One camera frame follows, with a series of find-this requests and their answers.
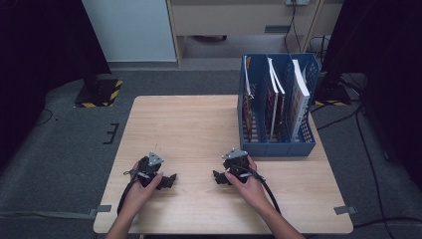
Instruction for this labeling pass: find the thick white book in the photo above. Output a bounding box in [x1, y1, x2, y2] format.
[288, 59, 312, 140]

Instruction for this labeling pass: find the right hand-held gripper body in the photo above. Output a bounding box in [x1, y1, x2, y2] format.
[221, 147, 252, 183]

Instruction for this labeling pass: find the black tape floor mark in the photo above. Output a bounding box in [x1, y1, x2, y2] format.
[103, 122, 119, 145]

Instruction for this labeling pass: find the white cabinet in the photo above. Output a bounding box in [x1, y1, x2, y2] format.
[81, 0, 177, 63]

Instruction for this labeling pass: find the black and red magazine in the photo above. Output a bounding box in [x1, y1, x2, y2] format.
[242, 55, 256, 134]

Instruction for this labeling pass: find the long black floor cable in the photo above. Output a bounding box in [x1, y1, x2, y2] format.
[352, 106, 422, 239]

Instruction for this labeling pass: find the blue plastic file rack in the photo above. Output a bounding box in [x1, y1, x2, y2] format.
[237, 53, 321, 157]

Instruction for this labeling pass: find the person's right hand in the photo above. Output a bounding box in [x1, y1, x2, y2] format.
[224, 155, 267, 213]

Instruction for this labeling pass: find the black yellow striped stand base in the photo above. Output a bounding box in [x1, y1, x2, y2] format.
[313, 74, 352, 108]
[73, 78, 123, 109]

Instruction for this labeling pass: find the hand-held gripper black cable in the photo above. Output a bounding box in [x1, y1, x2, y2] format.
[116, 175, 141, 215]
[244, 165, 282, 214]

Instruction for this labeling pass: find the person's left hand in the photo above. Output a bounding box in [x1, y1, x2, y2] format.
[120, 162, 164, 220]

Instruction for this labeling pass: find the right hand-held gripper black cable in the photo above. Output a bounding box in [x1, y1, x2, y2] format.
[244, 165, 282, 214]

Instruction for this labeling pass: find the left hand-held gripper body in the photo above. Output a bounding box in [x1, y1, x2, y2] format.
[135, 151, 164, 187]

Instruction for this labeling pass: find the left hand-held gripper black cable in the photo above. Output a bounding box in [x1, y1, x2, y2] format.
[116, 175, 141, 215]

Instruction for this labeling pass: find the thin black floor cable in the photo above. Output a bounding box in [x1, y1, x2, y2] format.
[33, 108, 54, 127]

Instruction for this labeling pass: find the black power cable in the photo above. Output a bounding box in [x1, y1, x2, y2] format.
[283, 4, 304, 54]

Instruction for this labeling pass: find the black curtain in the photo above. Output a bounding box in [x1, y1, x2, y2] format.
[0, 0, 111, 167]
[319, 0, 422, 182]

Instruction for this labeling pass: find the grey tape piece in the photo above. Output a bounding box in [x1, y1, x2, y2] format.
[89, 204, 112, 217]
[332, 205, 357, 216]

